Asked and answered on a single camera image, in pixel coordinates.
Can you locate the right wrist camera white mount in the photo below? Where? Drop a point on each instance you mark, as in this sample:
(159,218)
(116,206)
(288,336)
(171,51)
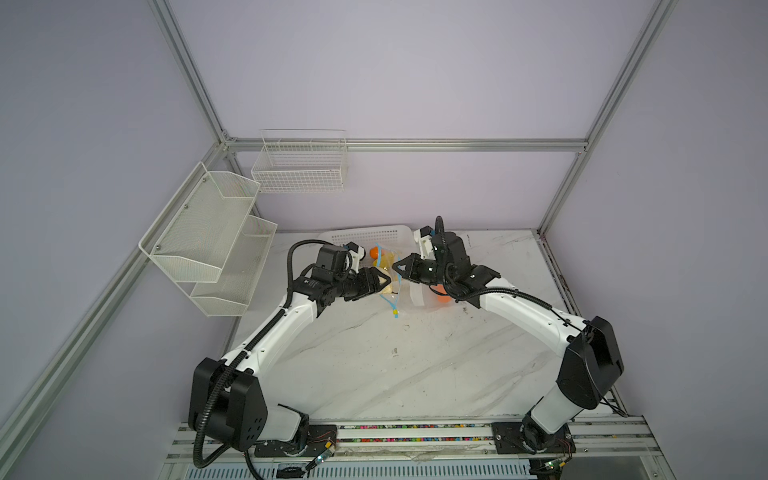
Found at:
(423,238)

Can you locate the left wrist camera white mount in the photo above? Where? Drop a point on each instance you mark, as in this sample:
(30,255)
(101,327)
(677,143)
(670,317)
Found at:
(356,254)

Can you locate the cream white garlic bulb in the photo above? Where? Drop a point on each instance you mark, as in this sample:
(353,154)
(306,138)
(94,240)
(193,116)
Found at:
(385,263)

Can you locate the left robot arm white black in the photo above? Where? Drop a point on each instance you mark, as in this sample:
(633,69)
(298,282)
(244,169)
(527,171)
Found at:
(228,408)

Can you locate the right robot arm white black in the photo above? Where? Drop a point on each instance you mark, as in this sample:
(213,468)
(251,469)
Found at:
(591,361)

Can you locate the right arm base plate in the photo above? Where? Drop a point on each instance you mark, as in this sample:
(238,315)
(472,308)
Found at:
(510,438)

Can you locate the white mesh shelf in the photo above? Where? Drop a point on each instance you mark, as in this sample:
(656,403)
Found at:
(193,237)
(232,294)

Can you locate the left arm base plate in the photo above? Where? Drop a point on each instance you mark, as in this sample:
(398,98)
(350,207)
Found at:
(310,441)

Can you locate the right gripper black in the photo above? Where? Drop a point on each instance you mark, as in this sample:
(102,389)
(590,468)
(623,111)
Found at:
(424,270)

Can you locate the lower white mesh shelf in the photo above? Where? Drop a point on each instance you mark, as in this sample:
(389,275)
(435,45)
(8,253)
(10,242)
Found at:
(232,294)

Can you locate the white plastic perforated basket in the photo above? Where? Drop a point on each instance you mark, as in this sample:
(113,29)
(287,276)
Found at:
(396,238)

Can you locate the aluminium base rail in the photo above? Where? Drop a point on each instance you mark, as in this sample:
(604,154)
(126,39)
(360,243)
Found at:
(607,447)

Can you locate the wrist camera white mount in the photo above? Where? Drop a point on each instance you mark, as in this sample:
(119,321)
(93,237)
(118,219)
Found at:
(423,238)
(356,254)

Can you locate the upper white mesh shelf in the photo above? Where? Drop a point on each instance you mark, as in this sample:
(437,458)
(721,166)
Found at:
(193,237)

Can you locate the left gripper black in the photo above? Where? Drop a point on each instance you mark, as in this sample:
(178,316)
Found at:
(363,284)

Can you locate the white wire wall basket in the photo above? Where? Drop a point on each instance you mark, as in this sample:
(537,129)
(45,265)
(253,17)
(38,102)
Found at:
(301,161)

